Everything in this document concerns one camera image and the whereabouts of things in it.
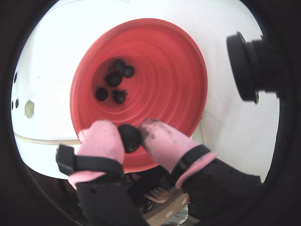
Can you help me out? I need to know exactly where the tan cardboard box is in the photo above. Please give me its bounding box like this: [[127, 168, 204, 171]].
[[142, 192, 190, 224]]

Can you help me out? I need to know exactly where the bare human foot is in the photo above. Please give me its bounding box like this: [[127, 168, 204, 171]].
[[143, 187, 174, 204]]

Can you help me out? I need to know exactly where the pink-tipped black gripper finger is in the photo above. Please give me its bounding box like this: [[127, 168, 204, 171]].
[[55, 120, 151, 226]]

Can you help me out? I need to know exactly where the stained pink-tipped gripper finger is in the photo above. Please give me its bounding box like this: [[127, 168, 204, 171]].
[[138, 118, 262, 222]]

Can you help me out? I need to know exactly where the green leaf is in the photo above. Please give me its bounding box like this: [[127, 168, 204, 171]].
[[24, 99, 35, 119]]

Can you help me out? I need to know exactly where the black camera lens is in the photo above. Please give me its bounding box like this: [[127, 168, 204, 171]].
[[226, 32, 282, 105]]

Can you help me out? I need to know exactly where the red collapsible silicone cup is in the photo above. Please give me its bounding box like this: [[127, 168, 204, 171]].
[[70, 18, 208, 173]]

